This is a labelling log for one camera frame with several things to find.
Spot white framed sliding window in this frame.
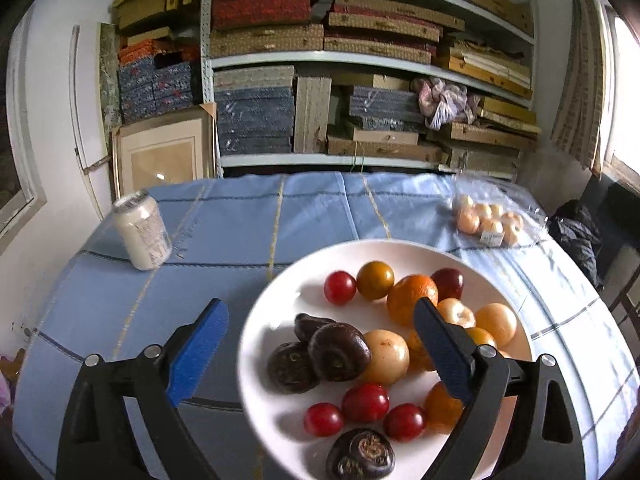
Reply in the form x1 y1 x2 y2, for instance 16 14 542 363
0 10 48 256

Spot black jacket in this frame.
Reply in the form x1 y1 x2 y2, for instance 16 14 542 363
547 199 606 288

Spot white oval plate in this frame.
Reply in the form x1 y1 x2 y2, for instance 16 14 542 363
236 239 537 480

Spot stacks of flat patterned boxes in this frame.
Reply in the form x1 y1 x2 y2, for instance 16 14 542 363
210 0 543 176

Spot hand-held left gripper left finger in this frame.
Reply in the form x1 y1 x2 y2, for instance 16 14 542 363
56 298 230 480

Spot small yellow-brown round fruit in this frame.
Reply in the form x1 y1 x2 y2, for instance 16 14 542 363
356 260 396 301

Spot white drink can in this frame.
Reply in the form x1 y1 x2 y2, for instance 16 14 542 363
112 189 173 272

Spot brown patterned curtain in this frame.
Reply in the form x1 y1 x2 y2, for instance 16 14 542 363
550 0 608 176

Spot small yellow-red apple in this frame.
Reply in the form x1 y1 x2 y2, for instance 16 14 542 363
436 298 477 328

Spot dark purple water chestnut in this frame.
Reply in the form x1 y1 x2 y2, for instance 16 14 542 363
294 313 338 343
326 428 396 480
308 322 372 383
266 342 321 395

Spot dark red plum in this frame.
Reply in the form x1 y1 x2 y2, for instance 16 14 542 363
430 267 465 302

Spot white metal shelf rack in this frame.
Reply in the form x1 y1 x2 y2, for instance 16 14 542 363
200 0 541 181

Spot pale orange round fruit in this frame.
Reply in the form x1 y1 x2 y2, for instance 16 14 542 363
360 329 411 387

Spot yellow cherry tomato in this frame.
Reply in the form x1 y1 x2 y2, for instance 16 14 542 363
405 330 438 373
462 327 498 351

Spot wooden picture frame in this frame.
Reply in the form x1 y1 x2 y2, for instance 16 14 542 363
111 102 218 201

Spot pile of small packaged peaches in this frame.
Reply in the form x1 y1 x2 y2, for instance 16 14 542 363
452 194 525 248

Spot mottled green board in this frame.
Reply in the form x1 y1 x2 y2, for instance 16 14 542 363
97 22 123 128

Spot long white bar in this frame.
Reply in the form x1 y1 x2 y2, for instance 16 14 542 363
69 24 113 221

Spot dark grey upholstered chair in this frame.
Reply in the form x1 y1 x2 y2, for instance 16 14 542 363
575 172 640 291

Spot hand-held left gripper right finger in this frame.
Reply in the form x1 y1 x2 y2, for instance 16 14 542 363
414 297 587 480

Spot brown wooden chair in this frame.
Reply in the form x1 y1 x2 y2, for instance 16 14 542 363
607 270 640 331

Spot pink crumpled cloth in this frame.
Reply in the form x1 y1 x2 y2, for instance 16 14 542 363
417 77 483 131

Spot blue checked tablecloth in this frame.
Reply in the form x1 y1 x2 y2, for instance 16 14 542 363
10 171 640 480

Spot pile of blue and yellow boxes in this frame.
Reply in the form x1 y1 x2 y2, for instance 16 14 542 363
111 0 206 123

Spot bright wooden framed window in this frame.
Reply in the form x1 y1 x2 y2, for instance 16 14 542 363
597 0 640 196

